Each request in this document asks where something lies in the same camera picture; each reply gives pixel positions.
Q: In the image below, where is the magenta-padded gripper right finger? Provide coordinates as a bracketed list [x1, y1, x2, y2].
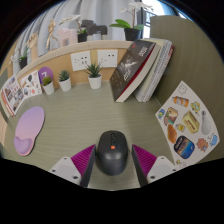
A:
[131, 143, 177, 187]

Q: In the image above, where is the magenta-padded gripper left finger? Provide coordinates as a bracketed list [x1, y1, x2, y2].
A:
[48, 143, 97, 188]

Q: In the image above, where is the black computer mouse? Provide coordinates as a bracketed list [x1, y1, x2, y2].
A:
[95, 130, 129, 177]

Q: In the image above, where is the purple mouse pad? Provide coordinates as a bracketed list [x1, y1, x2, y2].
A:
[13, 106, 46, 157]

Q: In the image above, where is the colourful sticker sheet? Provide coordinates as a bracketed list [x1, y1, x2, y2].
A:
[154, 80, 221, 168]

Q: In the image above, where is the beige card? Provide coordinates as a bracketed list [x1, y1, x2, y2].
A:
[0, 111, 8, 148]

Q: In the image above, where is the red-edged magazine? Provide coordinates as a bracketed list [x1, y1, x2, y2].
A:
[0, 74, 25, 117]

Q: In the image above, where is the purple round number sign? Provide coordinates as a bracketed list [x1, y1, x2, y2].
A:
[37, 66, 54, 85]

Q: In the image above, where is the black book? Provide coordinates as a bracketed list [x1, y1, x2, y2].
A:
[109, 39, 162, 103]

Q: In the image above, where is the beige desk shelf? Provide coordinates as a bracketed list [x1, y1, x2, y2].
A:
[0, 40, 134, 91]

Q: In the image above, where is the green desk partition panel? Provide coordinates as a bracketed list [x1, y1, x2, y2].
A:
[149, 14, 224, 164]

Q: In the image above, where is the wooden hand model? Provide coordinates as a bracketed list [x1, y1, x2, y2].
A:
[26, 31, 39, 53]

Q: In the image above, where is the grey curtain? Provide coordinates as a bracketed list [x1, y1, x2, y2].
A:
[13, 0, 144, 64]

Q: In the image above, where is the white wall socket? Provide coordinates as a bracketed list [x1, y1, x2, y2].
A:
[70, 50, 92, 72]
[96, 49, 119, 69]

